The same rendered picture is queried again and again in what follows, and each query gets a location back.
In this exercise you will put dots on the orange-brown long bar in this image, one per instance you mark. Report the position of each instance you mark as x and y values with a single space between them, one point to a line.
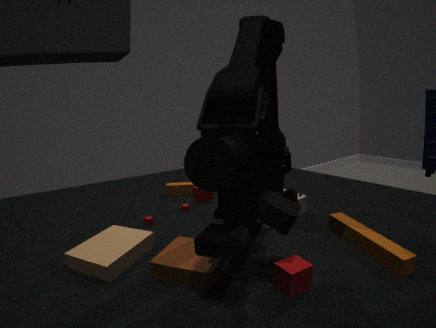
393 257
179 188

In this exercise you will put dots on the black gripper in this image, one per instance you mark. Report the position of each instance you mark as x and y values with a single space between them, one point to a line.
233 238

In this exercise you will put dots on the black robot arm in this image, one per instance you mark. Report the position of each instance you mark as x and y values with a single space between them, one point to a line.
243 92

